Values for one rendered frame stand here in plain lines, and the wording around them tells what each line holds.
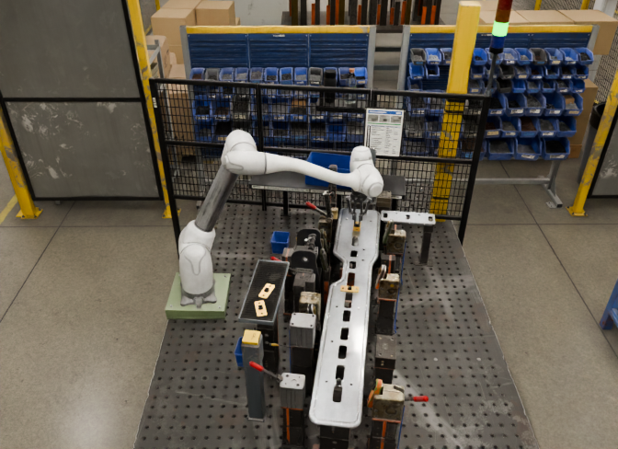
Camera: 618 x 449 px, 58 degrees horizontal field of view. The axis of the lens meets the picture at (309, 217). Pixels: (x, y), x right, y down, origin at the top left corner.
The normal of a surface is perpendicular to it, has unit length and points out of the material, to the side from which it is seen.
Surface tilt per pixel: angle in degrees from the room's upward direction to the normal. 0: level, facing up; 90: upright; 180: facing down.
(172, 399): 0
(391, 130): 90
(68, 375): 0
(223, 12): 90
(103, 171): 94
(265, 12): 90
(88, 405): 0
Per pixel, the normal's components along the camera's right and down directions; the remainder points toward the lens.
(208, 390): 0.00, -0.82
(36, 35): -0.03, 0.57
